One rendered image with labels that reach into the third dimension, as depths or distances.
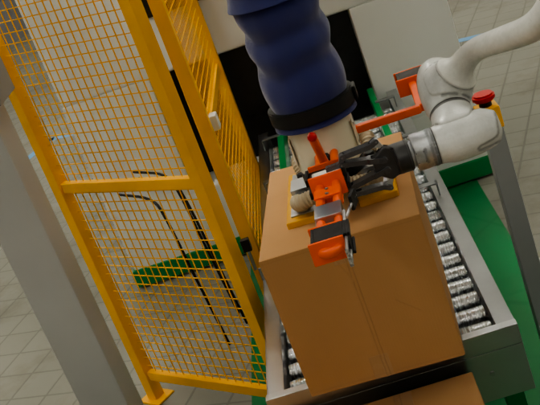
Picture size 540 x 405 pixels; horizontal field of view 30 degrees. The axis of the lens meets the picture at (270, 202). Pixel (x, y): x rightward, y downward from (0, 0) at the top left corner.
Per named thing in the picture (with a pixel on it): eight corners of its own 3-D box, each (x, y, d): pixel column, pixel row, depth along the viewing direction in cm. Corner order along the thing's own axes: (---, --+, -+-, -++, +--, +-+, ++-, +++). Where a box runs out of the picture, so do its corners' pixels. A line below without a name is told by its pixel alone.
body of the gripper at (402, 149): (409, 142, 227) (370, 155, 228) (419, 175, 230) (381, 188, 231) (404, 132, 234) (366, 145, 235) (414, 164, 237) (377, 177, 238)
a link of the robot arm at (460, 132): (445, 176, 232) (430, 136, 241) (510, 154, 230) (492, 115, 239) (438, 147, 224) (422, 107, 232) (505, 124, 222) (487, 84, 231)
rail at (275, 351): (270, 169, 494) (257, 135, 487) (280, 166, 493) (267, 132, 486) (288, 454, 279) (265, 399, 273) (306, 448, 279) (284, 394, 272)
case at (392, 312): (312, 287, 308) (269, 172, 294) (439, 250, 301) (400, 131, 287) (311, 397, 252) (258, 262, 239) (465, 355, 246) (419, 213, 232)
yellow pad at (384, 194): (354, 161, 278) (349, 145, 277) (389, 149, 277) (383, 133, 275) (361, 208, 247) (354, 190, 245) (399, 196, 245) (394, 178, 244)
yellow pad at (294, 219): (290, 182, 281) (284, 165, 280) (324, 170, 280) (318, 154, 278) (288, 231, 250) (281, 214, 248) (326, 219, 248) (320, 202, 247)
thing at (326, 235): (314, 249, 209) (307, 229, 207) (348, 239, 208) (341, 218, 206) (315, 267, 201) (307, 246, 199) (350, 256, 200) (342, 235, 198)
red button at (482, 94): (472, 106, 305) (468, 94, 303) (494, 98, 304) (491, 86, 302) (476, 112, 298) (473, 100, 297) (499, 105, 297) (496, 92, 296)
